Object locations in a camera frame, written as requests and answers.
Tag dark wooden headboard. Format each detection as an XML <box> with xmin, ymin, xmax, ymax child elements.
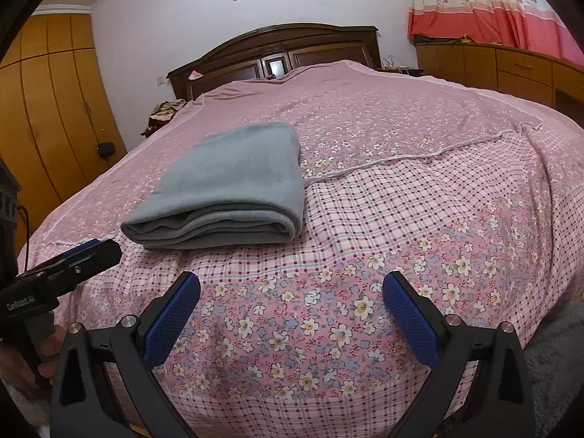
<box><xmin>166</xmin><ymin>23</ymin><xmax>381</xmax><ymax>101</ymax></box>

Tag dried plant stems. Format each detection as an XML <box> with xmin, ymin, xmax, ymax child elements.
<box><xmin>382</xmin><ymin>56</ymin><xmax>411</xmax><ymax>74</ymax></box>

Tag grey fuzzy cloth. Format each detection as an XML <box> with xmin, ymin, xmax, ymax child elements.
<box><xmin>525</xmin><ymin>301</ymin><xmax>584</xmax><ymax>420</ymax></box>

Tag red and cream floral curtain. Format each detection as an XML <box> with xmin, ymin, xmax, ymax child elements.
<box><xmin>406</xmin><ymin>0</ymin><xmax>584</xmax><ymax>67</ymax></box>

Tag person's left hand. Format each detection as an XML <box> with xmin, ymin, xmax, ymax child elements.
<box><xmin>36</xmin><ymin>326</ymin><xmax>65</xmax><ymax>377</ymax></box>

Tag wooden wardrobe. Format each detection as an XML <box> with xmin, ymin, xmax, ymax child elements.
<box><xmin>0</xmin><ymin>14</ymin><xmax>128</xmax><ymax>247</ymax></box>

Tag low wooden cabinet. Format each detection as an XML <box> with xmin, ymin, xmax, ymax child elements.
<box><xmin>415</xmin><ymin>41</ymin><xmax>584</xmax><ymax>126</ymax></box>

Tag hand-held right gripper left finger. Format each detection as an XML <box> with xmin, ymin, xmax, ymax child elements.
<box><xmin>49</xmin><ymin>271</ymin><xmax>201</xmax><ymax>438</ymax></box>

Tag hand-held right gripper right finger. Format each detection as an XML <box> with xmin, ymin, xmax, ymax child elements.
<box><xmin>382</xmin><ymin>270</ymin><xmax>535</xmax><ymax>438</ymax></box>

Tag grey towel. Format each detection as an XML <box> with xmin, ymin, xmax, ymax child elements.
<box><xmin>121</xmin><ymin>122</ymin><xmax>306</xmax><ymax>251</ymax></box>

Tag brown cloth pile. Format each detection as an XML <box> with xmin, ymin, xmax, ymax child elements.
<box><xmin>146</xmin><ymin>99</ymin><xmax>185</xmax><ymax>135</ymax></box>

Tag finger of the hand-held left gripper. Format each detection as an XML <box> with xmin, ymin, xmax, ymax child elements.
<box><xmin>27</xmin><ymin>239</ymin><xmax>123</xmax><ymax>293</ymax></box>
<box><xmin>57</xmin><ymin>238</ymin><xmax>103</xmax><ymax>261</ymax></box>

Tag pink plaid floral quilt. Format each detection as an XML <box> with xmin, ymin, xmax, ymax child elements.
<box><xmin>20</xmin><ymin>75</ymin><xmax>584</xmax><ymax>438</ymax></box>

